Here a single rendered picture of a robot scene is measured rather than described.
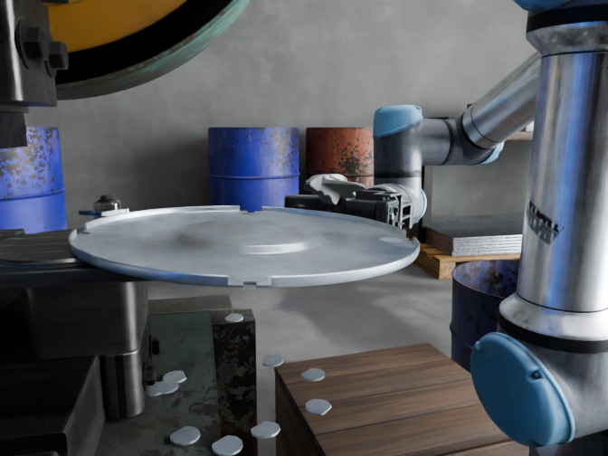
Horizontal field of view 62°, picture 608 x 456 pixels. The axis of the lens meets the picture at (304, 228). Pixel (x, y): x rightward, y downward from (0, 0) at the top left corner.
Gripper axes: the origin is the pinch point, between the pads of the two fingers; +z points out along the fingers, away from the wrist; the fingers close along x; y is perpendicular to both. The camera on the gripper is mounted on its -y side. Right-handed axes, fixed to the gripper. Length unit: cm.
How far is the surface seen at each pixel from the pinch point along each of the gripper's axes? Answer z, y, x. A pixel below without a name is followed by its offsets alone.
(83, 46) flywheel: -1.2, -34.3, -21.7
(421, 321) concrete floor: -177, -25, 68
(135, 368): 21.6, -4.1, 8.9
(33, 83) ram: 24.3, -10.5, -12.9
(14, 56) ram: 26.7, -9.0, -14.3
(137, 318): 21.0, -4.2, 5.0
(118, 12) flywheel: -3.8, -30.6, -26.5
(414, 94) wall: -344, -76, -53
